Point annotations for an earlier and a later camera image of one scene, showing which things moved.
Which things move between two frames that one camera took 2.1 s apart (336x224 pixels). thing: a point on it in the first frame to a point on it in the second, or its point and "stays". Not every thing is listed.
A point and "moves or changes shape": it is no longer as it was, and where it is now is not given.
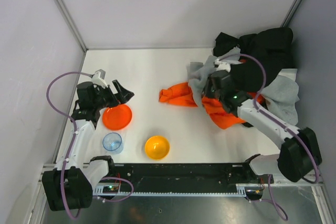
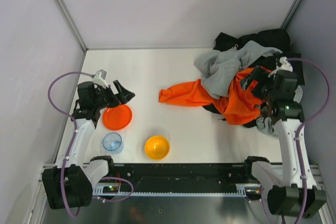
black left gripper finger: (121, 100) stays
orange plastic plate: (117, 117) stays
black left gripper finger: (125, 95) stays
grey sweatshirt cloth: (279, 91) moves or changes shape
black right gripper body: (212, 85) to (259, 87)
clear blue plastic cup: (113, 142) stays
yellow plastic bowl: (157, 147) stays
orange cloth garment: (181, 94) moves or changes shape
